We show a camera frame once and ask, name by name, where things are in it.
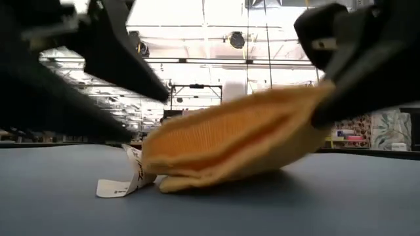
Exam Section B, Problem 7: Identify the black overhead camera gantry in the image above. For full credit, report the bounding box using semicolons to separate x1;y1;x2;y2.
169;83;224;111

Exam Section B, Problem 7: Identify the black upright panel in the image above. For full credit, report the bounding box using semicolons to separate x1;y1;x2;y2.
163;109;184;124

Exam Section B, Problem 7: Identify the white round pillar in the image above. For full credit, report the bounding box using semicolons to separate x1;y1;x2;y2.
222;78;247;102

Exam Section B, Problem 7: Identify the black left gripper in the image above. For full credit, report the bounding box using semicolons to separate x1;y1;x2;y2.
0;0;170;142

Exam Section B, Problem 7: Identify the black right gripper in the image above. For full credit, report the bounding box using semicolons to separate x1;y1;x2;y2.
293;0;420;128

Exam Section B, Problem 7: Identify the black ceiling cable reel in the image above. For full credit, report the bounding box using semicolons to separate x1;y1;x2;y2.
228;31;246;50
137;41;151;58

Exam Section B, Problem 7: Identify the long ceiling light bar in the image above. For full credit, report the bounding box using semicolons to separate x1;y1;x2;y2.
39;56;314;66

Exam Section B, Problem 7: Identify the leaf patterned fabric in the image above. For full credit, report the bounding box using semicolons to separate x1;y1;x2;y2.
371;110;413;151

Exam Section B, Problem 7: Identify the yellow orange waffle towel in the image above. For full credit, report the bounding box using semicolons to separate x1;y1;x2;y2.
96;80;336;199

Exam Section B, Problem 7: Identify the black cabinet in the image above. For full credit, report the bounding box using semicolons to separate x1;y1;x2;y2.
398;107;420;152

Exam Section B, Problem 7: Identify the brown circle patterned fabric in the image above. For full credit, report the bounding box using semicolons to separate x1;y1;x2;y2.
331;113;373;149

